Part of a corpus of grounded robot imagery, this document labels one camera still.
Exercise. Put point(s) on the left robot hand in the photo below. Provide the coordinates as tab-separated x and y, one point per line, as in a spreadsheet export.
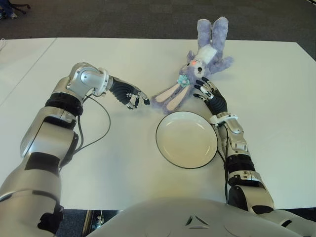
123	91

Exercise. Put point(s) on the grey robot torso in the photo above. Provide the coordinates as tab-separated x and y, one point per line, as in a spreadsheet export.
185	217

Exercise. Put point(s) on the white plate with black rim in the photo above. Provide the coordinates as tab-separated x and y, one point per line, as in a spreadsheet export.
186	139

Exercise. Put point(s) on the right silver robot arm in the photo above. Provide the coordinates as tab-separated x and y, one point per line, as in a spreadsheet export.
244	168

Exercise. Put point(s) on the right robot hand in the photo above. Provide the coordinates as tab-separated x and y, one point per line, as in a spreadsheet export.
216	101

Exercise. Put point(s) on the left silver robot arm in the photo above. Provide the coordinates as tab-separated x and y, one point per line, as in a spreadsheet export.
49	138

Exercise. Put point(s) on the person in blue jeans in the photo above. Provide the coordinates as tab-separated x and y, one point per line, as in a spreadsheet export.
6	8

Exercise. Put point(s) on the purple plush bunny doll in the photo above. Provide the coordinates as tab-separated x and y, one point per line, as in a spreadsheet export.
212	61

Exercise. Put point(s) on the black office chair base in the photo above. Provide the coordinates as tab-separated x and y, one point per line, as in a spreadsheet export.
21	7

